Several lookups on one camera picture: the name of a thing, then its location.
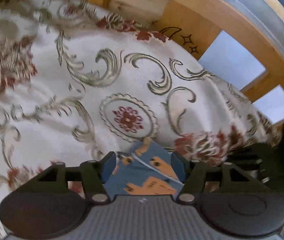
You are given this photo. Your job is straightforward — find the wooden bed frame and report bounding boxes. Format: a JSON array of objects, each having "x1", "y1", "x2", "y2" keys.
[{"x1": 87, "y1": 0, "x2": 284, "y2": 102}]

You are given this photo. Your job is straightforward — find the white floral bedspread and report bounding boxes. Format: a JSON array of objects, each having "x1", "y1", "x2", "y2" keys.
[{"x1": 0, "y1": 0, "x2": 281, "y2": 239}]

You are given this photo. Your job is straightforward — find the blue pants with orange trucks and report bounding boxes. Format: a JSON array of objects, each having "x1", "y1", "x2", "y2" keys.
[{"x1": 104, "y1": 137, "x2": 183, "y2": 198}]

